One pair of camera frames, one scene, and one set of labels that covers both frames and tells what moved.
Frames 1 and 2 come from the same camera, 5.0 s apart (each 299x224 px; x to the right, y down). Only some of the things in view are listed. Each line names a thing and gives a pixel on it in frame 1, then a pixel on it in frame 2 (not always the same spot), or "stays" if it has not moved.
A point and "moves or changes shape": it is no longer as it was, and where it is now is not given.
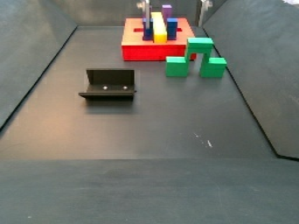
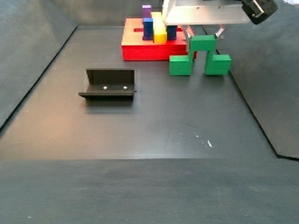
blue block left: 148,31 stays
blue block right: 172,28 stays
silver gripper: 144,6 to 203,12
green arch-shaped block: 211,66 moves or changes shape
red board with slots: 143,50 stays
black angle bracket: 110,82 stays
